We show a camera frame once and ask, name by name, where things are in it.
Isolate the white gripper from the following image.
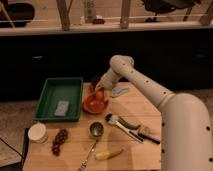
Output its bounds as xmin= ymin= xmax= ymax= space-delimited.
xmin=95 ymin=69 xmax=119 ymax=90

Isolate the red apple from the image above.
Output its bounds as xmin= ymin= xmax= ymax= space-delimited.
xmin=95 ymin=91 xmax=104 ymax=101

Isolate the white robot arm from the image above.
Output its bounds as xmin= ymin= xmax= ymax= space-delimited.
xmin=97 ymin=55 xmax=213 ymax=171

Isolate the red bowl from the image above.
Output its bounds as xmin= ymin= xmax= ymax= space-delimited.
xmin=83 ymin=92 xmax=108 ymax=114

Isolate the light blue cloth piece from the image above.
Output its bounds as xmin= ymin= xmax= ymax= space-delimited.
xmin=111 ymin=87 xmax=129 ymax=98

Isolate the metal measuring spoon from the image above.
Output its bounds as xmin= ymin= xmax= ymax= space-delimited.
xmin=78 ymin=122 xmax=104 ymax=171

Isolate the green chili pepper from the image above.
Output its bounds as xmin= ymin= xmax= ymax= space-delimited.
xmin=118 ymin=117 xmax=140 ymax=130

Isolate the green plastic tray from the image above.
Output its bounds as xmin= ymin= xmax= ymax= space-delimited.
xmin=34 ymin=77 xmax=83 ymax=122

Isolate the grey sponge block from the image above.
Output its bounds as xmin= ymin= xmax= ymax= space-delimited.
xmin=54 ymin=101 xmax=69 ymax=116

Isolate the red grape bunch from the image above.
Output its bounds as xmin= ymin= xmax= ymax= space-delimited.
xmin=52 ymin=129 xmax=68 ymax=156

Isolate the yellow corn cob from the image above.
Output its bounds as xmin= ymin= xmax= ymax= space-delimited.
xmin=95 ymin=149 xmax=123 ymax=160

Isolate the white paper cup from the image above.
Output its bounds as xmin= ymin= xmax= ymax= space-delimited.
xmin=28 ymin=123 xmax=48 ymax=143

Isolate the black office chair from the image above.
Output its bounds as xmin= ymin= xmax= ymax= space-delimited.
xmin=141 ymin=0 xmax=202 ymax=22

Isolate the black chair left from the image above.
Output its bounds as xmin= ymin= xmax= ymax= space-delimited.
xmin=0 ymin=3 xmax=35 ymax=28

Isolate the wooden brush black handle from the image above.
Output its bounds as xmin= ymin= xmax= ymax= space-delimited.
xmin=138 ymin=126 xmax=160 ymax=144

